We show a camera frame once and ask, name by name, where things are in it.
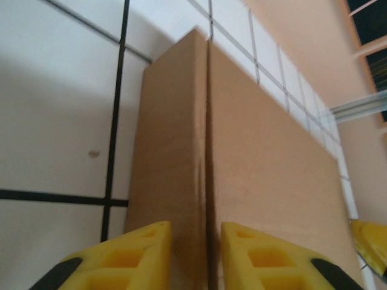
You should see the aluminium frame post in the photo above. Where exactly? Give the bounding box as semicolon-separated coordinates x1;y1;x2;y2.
328;91;387;124

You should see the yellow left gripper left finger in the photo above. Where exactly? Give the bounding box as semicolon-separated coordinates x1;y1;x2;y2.
30;221;172;290

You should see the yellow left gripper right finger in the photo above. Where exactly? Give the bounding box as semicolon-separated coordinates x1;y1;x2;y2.
220;222;364;290

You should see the brown cardboard paper box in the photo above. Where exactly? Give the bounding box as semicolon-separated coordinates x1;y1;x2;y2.
125;28;363;290

